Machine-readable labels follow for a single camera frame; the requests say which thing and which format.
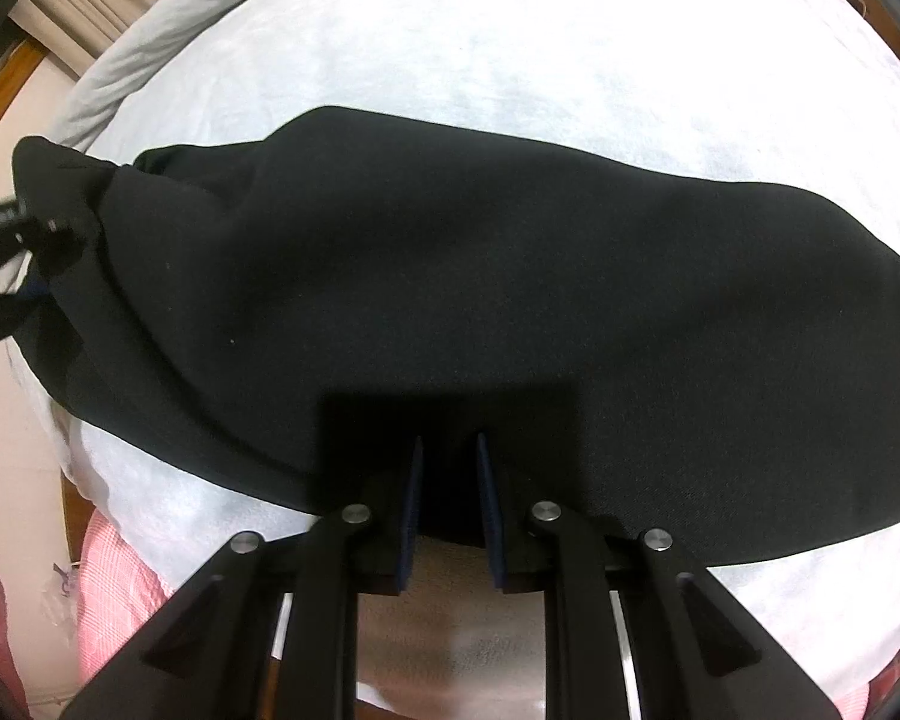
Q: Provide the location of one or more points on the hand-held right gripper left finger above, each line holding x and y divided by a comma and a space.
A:
412, 517

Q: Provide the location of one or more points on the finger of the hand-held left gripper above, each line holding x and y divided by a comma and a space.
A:
0, 307
45, 236

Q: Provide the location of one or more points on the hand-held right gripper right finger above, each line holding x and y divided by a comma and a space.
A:
492, 517

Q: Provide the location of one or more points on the black pants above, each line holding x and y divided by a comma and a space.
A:
420, 277

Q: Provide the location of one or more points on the grey quilt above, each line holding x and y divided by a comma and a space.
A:
120, 82

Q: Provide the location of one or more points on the white bed sheet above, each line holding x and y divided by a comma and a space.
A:
495, 37

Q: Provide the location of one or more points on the wooden bed frame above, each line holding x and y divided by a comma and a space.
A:
71, 514

